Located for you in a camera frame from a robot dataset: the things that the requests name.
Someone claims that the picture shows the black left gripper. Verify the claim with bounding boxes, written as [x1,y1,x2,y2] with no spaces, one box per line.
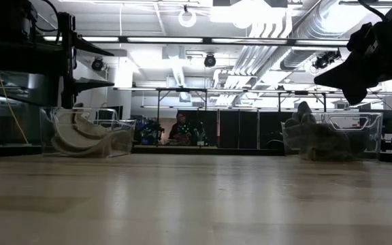
[0,12,116,110]

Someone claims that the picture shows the cream baseball cap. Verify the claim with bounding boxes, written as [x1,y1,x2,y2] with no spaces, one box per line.
[71,103,112,140]

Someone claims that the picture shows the black monitor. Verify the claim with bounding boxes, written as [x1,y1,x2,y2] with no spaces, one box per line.
[381,109,392,137]

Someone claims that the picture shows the clear plastic bin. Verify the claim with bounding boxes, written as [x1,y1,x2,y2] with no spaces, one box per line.
[39,107,137,159]
[280,112,384,162]

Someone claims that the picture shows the black partition panels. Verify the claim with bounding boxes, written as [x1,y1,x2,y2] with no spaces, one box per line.
[177,108,299,149]

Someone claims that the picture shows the person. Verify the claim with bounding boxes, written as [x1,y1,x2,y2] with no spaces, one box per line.
[167,112,197,146]

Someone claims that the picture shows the black crossbar with light strips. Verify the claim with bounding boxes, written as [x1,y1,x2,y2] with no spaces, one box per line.
[42,35,350,47]

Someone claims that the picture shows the green succulent plant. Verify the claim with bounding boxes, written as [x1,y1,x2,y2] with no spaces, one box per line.
[194,124,208,141]

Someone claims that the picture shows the black low platform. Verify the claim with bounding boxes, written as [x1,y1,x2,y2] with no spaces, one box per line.
[133,145,282,157]

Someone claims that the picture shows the black overhead camera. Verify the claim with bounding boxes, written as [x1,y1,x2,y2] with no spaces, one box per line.
[91,56,105,72]
[313,50,342,70]
[203,53,217,68]

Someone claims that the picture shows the black metal frame table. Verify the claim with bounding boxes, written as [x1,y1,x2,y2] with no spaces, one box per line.
[276,90,329,113]
[154,87,209,129]

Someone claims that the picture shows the silver ventilation duct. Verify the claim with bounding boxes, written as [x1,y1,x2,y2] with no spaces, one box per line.
[279,0,343,71]

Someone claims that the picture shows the yellow cable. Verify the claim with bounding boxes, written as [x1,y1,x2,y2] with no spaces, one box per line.
[0,76,29,144]

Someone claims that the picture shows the white ring lamp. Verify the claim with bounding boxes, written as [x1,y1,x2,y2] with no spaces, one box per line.
[178,7,198,29]

